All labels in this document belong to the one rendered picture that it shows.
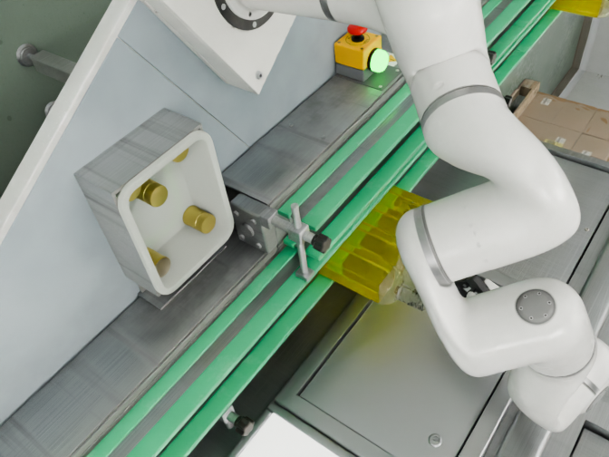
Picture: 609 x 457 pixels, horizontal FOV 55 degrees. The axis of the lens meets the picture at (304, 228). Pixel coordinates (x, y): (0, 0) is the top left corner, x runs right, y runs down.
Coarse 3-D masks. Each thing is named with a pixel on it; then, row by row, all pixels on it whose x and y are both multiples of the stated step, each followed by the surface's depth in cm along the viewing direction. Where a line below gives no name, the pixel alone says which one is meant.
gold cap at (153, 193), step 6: (150, 180) 85; (144, 186) 84; (150, 186) 84; (156, 186) 84; (162, 186) 84; (144, 192) 84; (150, 192) 83; (156, 192) 84; (162, 192) 85; (138, 198) 85; (144, 198) 84; (150, 198) 83; (156, 198) 84; (162, 198) 85; (150, 204) 84; (156, 204) 85; (162, 204) 86
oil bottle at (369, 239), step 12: (360, 228) 109; (372, 228) 109; (348, 240) 107; (360, 240) 107; (372, 240) 107; (384, 240) 106; (372, 252) 105; (384, 252) 104; (396, 252) 104; (396, 264) 103; (408, 276) 104
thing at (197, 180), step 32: (160, 160) 79; (192, 160) 90; (128, 192) 76; (192, 192) 96; (224, 192) 92; (128, 224) 78; (160, 224) 94; (224, 224) 97; (192, 256) 95; (160, 288) 89
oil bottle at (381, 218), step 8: (376, 208) 112; (384, 208) 112; (368, 216) 111; (376, 216) 110; (384, 216) 110; (392, 216) 110; (400, 216) 110; (368, 224) 110; (376, 224) 109; (384, 224) 109; (392, 224) 109; (384, 232) 109; (392, 232) 108
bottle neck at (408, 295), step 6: (402, 288) 100; (408, 288) 100; (402, 294) 100; (408, 294) 100; (414, 294) 99; (402, 300) 100; (408, 300) 100; (414, 300) 99; (420, 300) 98; (414, 306) 99; (420, 306) 98
